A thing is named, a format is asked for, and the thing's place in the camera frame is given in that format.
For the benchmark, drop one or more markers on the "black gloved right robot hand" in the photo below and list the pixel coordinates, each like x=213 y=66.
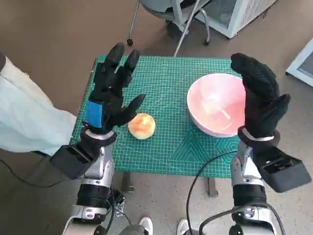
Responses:
x=259 y=98

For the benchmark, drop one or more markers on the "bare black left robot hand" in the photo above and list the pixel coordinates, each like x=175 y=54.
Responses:
x=107 y=98

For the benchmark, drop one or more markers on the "pink bowl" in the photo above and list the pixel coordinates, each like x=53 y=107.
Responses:
x=215 y=105

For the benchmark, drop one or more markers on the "round toy bread bun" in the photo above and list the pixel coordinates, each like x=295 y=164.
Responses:
x=143 y=127

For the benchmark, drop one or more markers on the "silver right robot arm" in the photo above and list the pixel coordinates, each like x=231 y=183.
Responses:
x=247 y=193

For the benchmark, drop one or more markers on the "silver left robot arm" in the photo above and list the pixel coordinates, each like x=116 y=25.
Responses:
x=95 y=193

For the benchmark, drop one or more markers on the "white vented appliance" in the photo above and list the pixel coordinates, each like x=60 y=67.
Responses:
x=305 y=66

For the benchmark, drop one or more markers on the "green cutting mat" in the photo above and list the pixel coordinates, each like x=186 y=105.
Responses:
x=166 y=85

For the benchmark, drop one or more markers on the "grey table leg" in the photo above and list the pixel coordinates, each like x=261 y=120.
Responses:
x=212 y=187
x=127 y=182

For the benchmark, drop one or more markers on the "white mesh cabinet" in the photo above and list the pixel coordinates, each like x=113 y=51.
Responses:
x=244 y=12

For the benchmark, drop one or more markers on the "black bar with metal clamp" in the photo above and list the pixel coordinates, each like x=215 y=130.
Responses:
x=118 y=195

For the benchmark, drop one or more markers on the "silver metal pole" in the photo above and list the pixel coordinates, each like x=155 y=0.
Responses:
x=185 y=29

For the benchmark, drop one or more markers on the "grey office chair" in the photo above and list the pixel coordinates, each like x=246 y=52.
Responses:
x=159 y=9

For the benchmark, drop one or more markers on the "white shoe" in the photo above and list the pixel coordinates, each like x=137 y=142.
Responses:
x=146 y=226
x=183 y=227

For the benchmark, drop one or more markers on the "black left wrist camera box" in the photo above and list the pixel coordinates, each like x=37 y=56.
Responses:
x=71 y=161

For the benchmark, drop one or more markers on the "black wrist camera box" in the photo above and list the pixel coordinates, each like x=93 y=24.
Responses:
x=281 y=171
x=71 y=161

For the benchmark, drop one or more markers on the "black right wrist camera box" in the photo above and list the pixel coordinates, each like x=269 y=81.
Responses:
x=281 y=171

